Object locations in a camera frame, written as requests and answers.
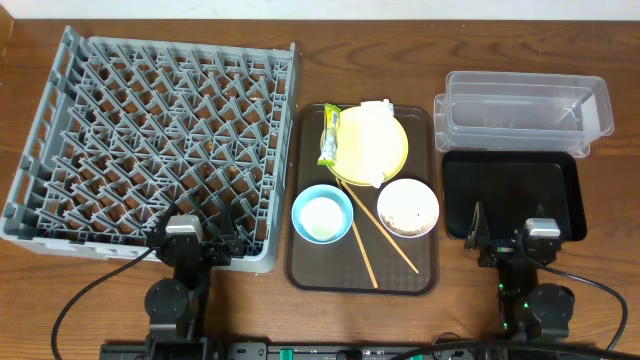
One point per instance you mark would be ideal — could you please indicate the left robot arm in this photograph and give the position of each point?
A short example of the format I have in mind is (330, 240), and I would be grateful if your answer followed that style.
(176, 306)

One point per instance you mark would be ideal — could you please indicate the green snack wrapper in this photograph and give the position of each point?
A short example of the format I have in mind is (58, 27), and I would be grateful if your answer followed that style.
(329, 141)

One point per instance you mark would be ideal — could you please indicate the rice leftovers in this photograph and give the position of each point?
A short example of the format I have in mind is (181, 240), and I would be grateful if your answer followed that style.
(408, 219)

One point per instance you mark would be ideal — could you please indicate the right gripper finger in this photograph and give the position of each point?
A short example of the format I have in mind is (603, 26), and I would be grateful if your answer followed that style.
(540, 211)
(479, 235)

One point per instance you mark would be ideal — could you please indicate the brown serving tray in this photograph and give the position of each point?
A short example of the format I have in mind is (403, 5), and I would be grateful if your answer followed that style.
(339, 266)

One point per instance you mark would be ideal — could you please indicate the left wooden chopstick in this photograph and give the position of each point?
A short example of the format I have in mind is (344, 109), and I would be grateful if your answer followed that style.
(361, 245)

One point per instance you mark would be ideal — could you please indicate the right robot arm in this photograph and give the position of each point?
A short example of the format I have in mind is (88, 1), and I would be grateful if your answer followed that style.
(529, 310)

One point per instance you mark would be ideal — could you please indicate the clear plastic bin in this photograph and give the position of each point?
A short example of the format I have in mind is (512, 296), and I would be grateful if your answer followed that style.
(514, 111)

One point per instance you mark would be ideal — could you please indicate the right wooden chopstick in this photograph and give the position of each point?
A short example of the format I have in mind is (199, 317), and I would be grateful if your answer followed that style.
(380, 227)

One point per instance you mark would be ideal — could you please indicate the black waste tray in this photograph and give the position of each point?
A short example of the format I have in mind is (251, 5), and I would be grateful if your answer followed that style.
(510, 185)

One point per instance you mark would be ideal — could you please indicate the wooden chopstick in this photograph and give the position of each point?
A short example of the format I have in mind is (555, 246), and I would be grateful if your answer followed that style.
(361, 245)
(380, 227)

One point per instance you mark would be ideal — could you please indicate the grey dishwasher rack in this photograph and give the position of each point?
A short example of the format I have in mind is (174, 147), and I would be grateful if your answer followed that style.
(127, 128)

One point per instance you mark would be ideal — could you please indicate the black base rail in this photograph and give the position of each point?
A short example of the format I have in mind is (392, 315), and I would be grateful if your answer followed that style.
(263, 351)

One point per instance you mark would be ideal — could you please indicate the white paper cup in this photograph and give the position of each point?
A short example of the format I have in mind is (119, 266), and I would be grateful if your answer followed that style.
(322, 219)

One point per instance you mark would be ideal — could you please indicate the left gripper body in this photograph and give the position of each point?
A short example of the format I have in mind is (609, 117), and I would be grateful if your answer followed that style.
(198, 249)

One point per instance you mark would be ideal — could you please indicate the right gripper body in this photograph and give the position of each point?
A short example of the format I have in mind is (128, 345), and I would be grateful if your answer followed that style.
(497, 254)

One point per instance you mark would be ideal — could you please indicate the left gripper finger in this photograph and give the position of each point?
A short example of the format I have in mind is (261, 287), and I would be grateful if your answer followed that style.
(229, 233)
(160, 227)

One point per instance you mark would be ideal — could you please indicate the blue bowl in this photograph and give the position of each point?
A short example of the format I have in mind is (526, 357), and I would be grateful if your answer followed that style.
(322, 190)

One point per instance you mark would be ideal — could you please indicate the white napkin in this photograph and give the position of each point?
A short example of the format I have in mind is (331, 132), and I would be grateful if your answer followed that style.
(376, 118)

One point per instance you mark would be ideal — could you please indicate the yellow plate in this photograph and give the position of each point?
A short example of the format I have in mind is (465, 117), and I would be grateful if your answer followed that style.
(349, 164)

